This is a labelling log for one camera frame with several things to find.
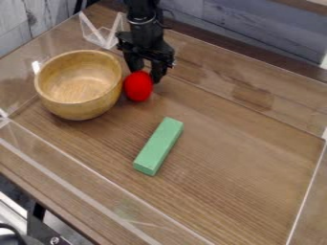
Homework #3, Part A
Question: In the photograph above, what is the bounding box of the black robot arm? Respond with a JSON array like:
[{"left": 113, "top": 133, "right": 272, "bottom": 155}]
[{"left": 115, "top": 0, "right": 175, "bottom": 83}]

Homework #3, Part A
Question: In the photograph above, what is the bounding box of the red plush strawberry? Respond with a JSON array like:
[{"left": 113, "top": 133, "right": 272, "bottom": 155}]
[{"left": 124, "top": 71, "right": 153, "bottom": 101}]

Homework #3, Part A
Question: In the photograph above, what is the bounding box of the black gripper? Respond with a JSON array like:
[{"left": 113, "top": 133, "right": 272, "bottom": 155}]
[{"left": 116, "top": 18, "right": 175, "bottom": 84}]

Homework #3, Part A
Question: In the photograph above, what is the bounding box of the black metal table frame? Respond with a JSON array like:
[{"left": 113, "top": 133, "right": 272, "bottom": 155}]
[{"left": 0, "top": 200, "right": 75, "bottom": 245}]

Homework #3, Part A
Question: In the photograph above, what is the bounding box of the clear acrylic front barrier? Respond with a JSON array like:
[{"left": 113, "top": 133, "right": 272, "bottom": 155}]
[{"left": 0, "top": 118, "right": 213, "bottom": 245}]

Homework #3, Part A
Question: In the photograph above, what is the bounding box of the wooden bowl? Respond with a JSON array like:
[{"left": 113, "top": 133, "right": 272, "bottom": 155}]
[{"left": 35, "top": 50, "right": 123, "bottom": 121}]

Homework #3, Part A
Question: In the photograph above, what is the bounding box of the green rectangular block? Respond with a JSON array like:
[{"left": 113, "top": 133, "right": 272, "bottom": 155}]
[{"left": 133, "top": 117, "right": 184, "bottom": 176}]

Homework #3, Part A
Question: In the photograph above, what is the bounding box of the clear acrylic corner stand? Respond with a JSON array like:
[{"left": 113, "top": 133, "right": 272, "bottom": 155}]
[{"left": 77, "top": 12, "right": 125, "bottom": 50}]

